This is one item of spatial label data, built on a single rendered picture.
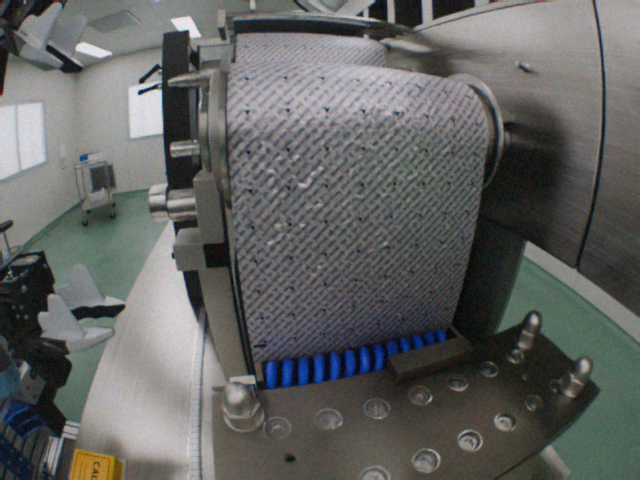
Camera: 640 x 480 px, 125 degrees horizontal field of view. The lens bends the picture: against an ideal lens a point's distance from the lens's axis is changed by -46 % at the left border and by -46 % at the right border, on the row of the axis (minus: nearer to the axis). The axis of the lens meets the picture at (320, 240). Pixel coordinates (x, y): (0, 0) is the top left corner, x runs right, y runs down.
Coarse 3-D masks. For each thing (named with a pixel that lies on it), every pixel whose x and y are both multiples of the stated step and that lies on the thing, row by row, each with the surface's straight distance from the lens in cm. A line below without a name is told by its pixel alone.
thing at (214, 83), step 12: (216, 72) 27; (216, 84) 25; (216, 96) 24; (216, 108) 24; (216, 120) 23; (216, 132) 23; (216, 144) 23; (216, 156) 24; (228, 156) 24; (216, 168) 24; (216, 180) 25
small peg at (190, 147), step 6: (174, 144) 27; (180, 144) 27; (186, 144) 27; (192, 144) 27; (198, 144) 27; (174, 150) 27; (180, 150) 27; (186, 150) 27; (192, 150) 27; (198, 150) 27; (174, 156) 28
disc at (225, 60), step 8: (224, 56) 26; (224, 64) 24; (224, 72) 24; (224, 80) 23; (224, 88) 23; (224, 96) 22; (224, 104) 22; (224, 112) 22; (224, 120) 22; (224, 128) 22; (224, 136) 22; (224, 144) 22; (224, 152) 22; (224, 160) 22; (224, 168) 22; (224, 176) 23; (224, 184) 23; (224, 192) 24
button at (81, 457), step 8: (80, 456) 46; (88, 456) 45; (96, 456) 45; (104, 456) 44; (112, 456) 44; (72, 464) 46; (80, 464) 46; (88, 464) 45; (96, 464) 44; (104, 464) 44; (112, 464) 43; (120, 464) 45; (72, 472) 46; (80, 472) 45; (88, 472) 44; (96, 472) 44; (104, 472) 43; (112, 472) 43; (120, 472) 44
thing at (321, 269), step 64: (256, 192) 23; (320, 192) 24; (384, 192) 26; (448, 192) 29; (256, 256) 25; (320, 256) 26; (384, 256) 28; (448, 256) 32; (256, 320) 29; (320, 320) 30; (384, 320) 33; (448, 320) 38
